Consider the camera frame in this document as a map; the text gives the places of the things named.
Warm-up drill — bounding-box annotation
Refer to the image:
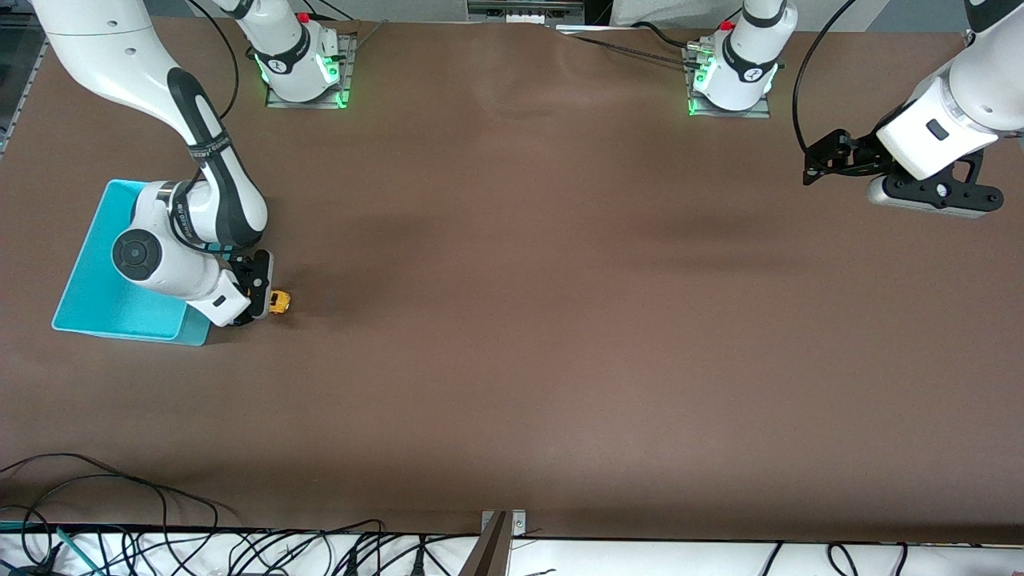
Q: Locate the teal plastic storage bin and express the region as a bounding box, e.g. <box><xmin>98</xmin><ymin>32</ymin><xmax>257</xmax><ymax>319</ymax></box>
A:
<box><xmin>52</xmin><ymin>178</ymin><xmax>211</xmax><ymax>346</ymax></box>

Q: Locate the grey power strip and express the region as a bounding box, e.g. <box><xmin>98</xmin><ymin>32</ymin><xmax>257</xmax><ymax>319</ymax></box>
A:
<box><xmin>466</xmin><ymin>0</ymin><xmax>586</xmax><ymax>26</ymax></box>

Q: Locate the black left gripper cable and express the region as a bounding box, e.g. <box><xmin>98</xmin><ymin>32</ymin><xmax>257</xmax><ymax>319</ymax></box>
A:
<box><xmin>791</xmin><ymin>0</ymin><xmax>858</xmax><ymax>154</ymax></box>

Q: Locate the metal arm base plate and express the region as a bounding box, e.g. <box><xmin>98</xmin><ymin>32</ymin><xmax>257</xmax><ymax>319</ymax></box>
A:
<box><xmin>266</xmin><ymin>32</ymin><xmax>358</xmax><ymax>110</ymax></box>
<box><xmin>686</xmin><ymin>44</ymin><xmax>773</xmax><ymax>119</ymax></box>

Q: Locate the long black loop cable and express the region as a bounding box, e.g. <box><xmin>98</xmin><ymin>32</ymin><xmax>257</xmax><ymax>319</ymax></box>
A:
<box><xmin>0</xmin><ymin>454</ymin><xmax>222</xmax><ymax>576</ymax></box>

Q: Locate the black looping arm cable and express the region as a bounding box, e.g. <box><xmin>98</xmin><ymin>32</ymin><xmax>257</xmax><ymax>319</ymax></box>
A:
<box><xmin>186</xmin><ymin>0</ymin><xmax>241</xmax><ymax>121</ymax></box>

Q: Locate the black base power cable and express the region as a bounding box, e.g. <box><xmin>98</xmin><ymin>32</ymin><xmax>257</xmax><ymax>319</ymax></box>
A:
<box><xmin>556</xmin><ymin>20</ymin><xmax>706</xmax><ymax>70</ymax></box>

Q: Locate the tangled black cable bundle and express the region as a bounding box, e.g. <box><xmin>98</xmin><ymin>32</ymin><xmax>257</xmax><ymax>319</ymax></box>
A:
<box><xmin>216</xmin><ymin>518</ymin><xmax>481</xmax><ymax>576</ymax></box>

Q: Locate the metal table clamp bracket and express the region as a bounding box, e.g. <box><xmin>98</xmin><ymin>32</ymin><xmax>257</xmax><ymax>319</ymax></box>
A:
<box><xmin>459</xmin><ymin>510</ymin><xmax>529</xmax><ymax>576</ymax></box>

